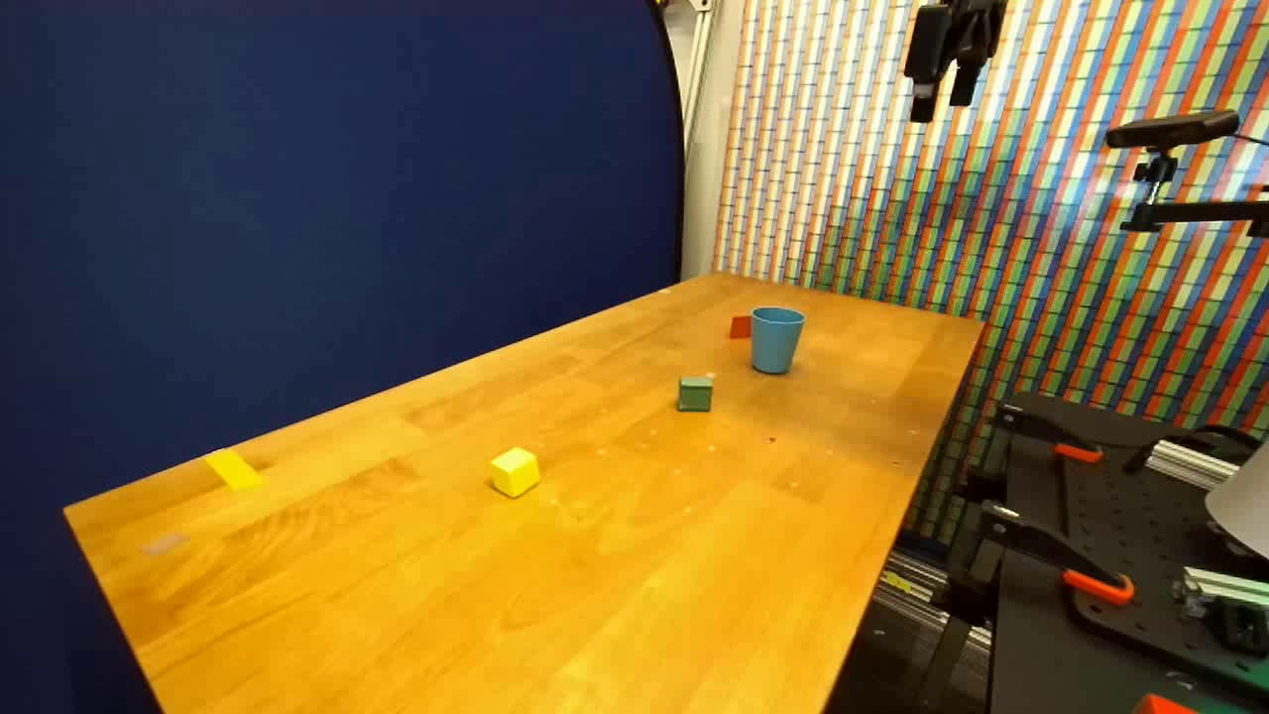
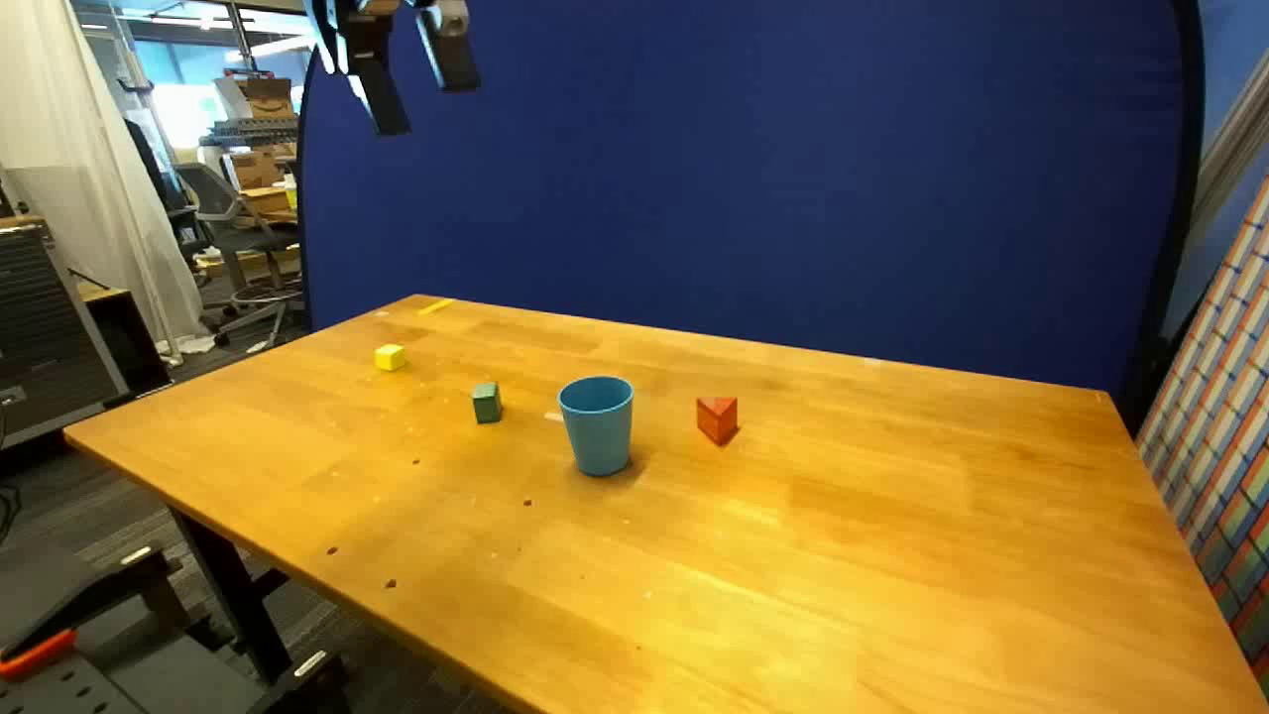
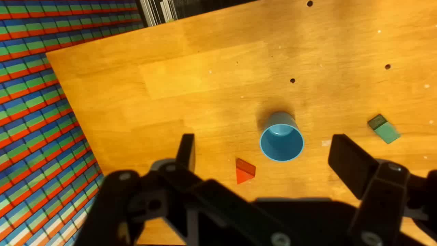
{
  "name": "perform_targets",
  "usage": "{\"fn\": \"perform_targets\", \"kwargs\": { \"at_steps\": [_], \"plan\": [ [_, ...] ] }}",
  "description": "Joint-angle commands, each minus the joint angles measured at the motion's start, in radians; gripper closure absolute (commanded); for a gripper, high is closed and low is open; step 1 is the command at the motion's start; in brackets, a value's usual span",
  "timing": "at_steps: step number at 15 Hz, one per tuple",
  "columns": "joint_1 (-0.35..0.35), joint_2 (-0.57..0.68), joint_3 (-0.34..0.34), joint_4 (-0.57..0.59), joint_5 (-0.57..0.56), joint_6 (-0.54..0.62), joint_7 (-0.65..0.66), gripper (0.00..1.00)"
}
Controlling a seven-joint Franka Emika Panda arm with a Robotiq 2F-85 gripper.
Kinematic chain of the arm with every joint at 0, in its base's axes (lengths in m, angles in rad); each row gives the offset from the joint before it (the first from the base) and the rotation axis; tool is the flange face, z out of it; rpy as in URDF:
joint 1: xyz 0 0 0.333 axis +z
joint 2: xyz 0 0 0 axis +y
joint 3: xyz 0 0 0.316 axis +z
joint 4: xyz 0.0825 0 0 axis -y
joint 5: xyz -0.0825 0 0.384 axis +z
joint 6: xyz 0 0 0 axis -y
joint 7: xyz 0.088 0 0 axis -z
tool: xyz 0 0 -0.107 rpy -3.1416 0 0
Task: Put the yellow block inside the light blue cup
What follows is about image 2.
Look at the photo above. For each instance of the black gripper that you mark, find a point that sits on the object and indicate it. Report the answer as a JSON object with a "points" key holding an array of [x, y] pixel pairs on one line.
{"points": [[329, 23]]}

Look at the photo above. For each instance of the yellow block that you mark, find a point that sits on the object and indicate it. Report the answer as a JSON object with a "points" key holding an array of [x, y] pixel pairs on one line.
{"points": [[390, 355]]}

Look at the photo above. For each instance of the green block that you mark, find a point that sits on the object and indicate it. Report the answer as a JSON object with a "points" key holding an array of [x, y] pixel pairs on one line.
{"points": [[487, 401]]}

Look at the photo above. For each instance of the light blue cup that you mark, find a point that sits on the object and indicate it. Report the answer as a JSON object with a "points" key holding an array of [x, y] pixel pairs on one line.
{"points": [[598, 430]]}

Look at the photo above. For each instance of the orange triangular block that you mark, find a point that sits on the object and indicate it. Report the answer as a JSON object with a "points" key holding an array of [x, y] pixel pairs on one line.
{"points": [[717, 420]]}

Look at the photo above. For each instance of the metal storage shelf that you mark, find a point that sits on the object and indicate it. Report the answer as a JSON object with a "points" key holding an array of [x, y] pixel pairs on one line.
{"points": [[251, 201]]}

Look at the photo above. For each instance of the white curtain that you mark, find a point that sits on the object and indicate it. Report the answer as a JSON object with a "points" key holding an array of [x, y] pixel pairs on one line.
{"points": [[82, 160]]}

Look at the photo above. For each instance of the white tape strip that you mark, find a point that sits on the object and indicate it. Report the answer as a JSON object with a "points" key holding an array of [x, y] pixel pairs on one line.
{"points": [[554, 420]]}

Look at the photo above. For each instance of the black cabinet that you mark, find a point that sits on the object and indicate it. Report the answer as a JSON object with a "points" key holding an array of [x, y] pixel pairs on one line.
{"points": [[44, 332]]}

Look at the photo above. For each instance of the black table leg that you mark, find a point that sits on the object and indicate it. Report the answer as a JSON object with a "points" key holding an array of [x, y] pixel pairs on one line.
{"points": [[241, 598]]}

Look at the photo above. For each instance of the black floor equipment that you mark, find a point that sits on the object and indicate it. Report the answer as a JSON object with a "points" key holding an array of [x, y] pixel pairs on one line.
{"points": [[143, 659]]}

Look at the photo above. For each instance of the colourful checkered panel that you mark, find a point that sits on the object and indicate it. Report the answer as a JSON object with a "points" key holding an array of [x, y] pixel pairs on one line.
{"points": [[1222, 450]]}

